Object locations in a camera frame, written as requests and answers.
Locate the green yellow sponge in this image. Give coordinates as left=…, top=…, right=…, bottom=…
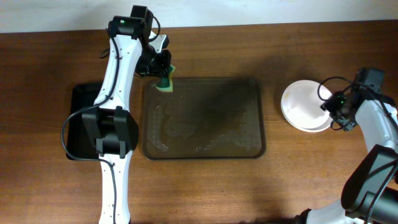
left=155, top=65, right=175, bottom=93

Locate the white plate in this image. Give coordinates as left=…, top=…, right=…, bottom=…
left=280, top=80, right=331, bottom=133
left=281, top=91, right=330, bottom=132

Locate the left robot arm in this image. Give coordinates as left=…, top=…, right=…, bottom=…
left=81, top=6, right=174, bottom=223

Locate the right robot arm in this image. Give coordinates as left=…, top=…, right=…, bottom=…
left=292, top=67, right=397, bottom=224

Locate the brown plastic serving tray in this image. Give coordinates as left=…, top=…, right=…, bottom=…
left=142, top=77, right=267, bottom=161

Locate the black rectangular tray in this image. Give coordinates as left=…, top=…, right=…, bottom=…
left=67, top=82, right=102, bottom=159

